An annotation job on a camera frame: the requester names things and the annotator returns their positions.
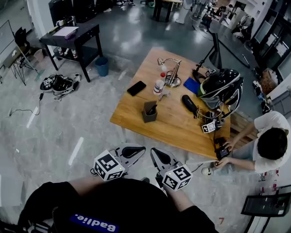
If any black wire chair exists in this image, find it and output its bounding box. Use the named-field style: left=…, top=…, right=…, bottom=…
left=8, top=26, right=40, bottom=86

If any blue waste bin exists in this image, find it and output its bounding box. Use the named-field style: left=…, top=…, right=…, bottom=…
left=94, top=56, right=110, bottom=77

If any clear bottle with red cap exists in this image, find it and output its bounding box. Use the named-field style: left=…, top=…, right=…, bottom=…
left=153, top=72, right=166, bottom=96

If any white paper sheet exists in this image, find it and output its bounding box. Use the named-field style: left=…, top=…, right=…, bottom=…
left=53, top=26, right=80, bottom=37

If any black smartphone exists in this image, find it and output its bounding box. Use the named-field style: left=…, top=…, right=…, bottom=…
left=126, top=81, right=147, bottom=97

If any black cabinet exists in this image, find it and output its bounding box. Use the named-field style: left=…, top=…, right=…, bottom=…
left=48, top=0, right=99, bottom=24

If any black power adapter cable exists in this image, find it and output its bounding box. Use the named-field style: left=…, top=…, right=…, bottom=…
left=8, top=91, right=45, bottom=117

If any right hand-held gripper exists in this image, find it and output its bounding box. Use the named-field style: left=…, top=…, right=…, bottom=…
left=150, top=147, right=194, bottom=192

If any black stand with cone base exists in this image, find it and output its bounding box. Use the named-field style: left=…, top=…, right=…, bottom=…
left=191, top=32, right=223, bottom=84

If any pile of devices and cables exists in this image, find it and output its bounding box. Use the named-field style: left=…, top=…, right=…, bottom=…
left=40, top=73, right=82, bottom=101

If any beige waste basket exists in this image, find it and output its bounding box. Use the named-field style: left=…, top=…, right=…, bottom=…
left=33, top=48, right=45, bottom=64

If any black helmet with straps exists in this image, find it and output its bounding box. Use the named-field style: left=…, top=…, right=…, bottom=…
left=197, top=68, right=244, bottom=112

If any black handheld controller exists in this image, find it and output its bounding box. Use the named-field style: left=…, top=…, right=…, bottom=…
left=214, top=137, right=233, bottom=160

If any grey-brown pen holder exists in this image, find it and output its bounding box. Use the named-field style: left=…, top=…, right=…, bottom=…
left=141, top=101, right=158, bottom=124

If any person's left forearm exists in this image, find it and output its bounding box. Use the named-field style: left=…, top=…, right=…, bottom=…
left=67, top=175, right=107, bottom=197

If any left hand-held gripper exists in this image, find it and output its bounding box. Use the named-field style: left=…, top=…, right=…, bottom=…
left=90, top=146, right=146, bottom=182

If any person's right forearm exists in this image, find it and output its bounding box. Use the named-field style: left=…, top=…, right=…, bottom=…
left=165, top=188, right=199, bottom=213

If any wooden slatted bench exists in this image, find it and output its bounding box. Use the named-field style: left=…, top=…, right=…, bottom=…
left=229, top=111, right=259, bottom=149

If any whiteboard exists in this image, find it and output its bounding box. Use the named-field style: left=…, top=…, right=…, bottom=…
left=0, top=20, right=17, bottom=69

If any black side table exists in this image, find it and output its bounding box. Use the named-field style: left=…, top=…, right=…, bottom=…
left=39, top=23, right=104, bottom=83

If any black device with patterned block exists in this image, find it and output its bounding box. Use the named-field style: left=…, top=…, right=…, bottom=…
left=201, top=111, right=223, bottom=134

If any silver metal desk lamp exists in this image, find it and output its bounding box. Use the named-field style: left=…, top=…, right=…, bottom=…
left=157, top=57, right=182, bottom=88

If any black oblong case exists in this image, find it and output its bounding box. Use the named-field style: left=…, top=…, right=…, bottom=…
left=181, top=94, right=198, bottom=113

